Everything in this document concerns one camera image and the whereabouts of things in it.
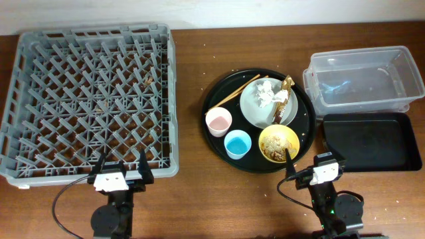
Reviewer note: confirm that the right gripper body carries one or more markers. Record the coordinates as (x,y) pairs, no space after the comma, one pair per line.
(303,180)

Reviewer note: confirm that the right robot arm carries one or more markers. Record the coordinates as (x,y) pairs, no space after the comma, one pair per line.
(339,212)

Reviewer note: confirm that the white tissue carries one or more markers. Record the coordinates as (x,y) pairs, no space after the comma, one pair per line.
(267,96)

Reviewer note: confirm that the food scraps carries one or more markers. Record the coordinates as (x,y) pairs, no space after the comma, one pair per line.
(273,147)

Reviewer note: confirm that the blue cup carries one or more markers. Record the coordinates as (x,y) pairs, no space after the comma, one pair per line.
(237,144)

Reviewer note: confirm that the clear plastic bin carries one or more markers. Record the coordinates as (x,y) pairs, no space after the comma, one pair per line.
(363,80)

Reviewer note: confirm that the pink cup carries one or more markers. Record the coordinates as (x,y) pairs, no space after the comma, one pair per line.
(218,121)

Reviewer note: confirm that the grey round plate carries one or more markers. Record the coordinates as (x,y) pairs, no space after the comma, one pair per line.
(263,117)

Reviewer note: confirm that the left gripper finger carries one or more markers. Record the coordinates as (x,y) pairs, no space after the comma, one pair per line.
(144,169)
(97,168)

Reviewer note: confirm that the yellow bowl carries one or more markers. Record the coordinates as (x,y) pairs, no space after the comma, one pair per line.
(282,131)

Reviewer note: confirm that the brown snack wrapper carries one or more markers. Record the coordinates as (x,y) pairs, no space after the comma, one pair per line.
(281,106)

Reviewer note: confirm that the black rectangular bin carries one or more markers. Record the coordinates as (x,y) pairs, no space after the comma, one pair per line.
(372,142)

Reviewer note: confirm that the grey dishwasher rack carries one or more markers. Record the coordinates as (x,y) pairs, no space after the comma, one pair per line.
(77,95)

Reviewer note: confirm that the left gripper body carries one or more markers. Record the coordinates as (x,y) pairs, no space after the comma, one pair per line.
(135,186)

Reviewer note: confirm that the round black tray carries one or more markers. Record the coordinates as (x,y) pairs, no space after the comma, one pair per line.
(254,161)

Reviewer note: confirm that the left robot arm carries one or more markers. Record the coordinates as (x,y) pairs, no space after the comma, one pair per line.
(114,219)

